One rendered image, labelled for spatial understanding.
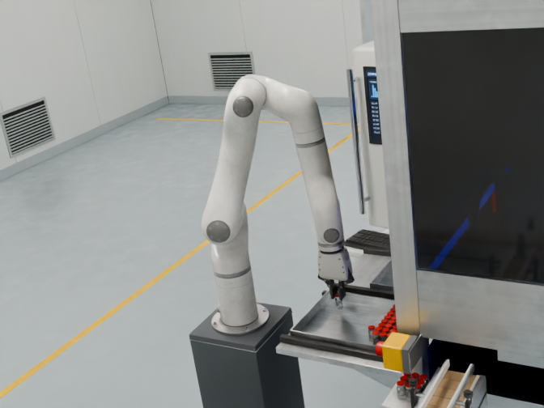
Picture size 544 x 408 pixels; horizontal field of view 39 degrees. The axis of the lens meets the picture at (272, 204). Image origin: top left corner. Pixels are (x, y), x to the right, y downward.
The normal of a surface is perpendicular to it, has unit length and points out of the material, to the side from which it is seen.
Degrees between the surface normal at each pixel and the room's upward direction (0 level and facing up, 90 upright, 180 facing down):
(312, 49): 90
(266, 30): 90
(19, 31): 90
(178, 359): 0
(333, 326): 0
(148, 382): 0
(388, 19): 90
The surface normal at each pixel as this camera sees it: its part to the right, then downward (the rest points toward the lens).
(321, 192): -0.15, -0.43
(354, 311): -0.13, -0.92
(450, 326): -0.50, 0.38
